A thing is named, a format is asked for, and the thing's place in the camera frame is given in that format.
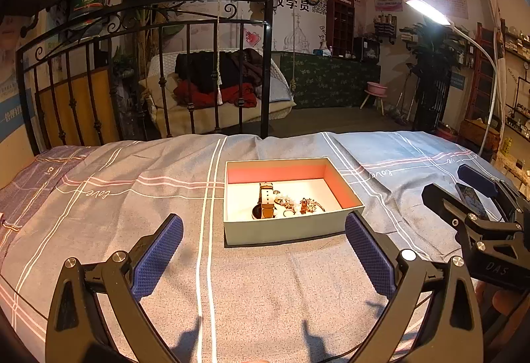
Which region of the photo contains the black iron bed frame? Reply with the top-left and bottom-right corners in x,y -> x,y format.
16,0 -> 277,153

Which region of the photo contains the pink-lined cardboard box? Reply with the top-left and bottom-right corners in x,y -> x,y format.
224,157 -> 366,247

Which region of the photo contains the dark clothes pile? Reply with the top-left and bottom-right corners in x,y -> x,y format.
175,48 -> 266,92

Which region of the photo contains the red phone booth cabinet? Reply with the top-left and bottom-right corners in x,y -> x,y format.
325,0 -> 359,58

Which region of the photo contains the dark potted plant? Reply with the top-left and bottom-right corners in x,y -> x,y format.
409,24 -> 465,132

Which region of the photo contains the white floor lamp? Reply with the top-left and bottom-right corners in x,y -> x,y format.
403,0 -> 498,154

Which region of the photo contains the wall shelf with bottles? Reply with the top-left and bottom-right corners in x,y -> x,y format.
500,17 -> 530,150

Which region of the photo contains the red ladder shelf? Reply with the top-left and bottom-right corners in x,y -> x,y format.
466,23 -> 505,132

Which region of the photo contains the blue striped bed sheet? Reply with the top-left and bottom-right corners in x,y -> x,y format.
0,131 -> 516,363

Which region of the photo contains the blue and white poster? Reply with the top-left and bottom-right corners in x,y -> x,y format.
0,15 -> 36,148

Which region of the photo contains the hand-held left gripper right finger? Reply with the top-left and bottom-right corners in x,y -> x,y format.
344,211 -> 485,363

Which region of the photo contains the gold leaf earring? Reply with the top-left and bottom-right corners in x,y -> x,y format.
298,197 -> 328,216

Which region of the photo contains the hanging wicker swing chair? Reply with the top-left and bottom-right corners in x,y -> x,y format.
140,50 -> 297,132

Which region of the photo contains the brown strap wristwatch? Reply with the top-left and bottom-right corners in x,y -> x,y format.
252,182 -> 279,220

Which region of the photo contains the green patterned counter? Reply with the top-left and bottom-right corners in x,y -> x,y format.
271,52 -> 382,110

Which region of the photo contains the person's right hand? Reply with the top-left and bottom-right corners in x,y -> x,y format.
474,280 -> 530,347

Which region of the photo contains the wicker basket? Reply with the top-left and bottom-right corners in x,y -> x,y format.
459,119 -> 503,150

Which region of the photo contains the white tassel rope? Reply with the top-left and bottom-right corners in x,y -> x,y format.
214,0 -> 225,107

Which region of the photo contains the red cloth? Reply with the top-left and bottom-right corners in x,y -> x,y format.
173,81 -> 258,109

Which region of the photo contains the pink stool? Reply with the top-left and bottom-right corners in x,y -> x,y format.
359,82 -> 390,115

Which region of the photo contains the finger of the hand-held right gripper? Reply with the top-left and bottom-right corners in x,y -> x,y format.
457,164 -> 530,219
421,182 -> 523,241

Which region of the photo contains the knotted swing rope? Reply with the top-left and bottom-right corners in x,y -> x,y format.
289,13 -> 300,94

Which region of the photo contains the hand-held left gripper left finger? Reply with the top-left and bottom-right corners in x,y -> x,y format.
45,213 -> 185,363

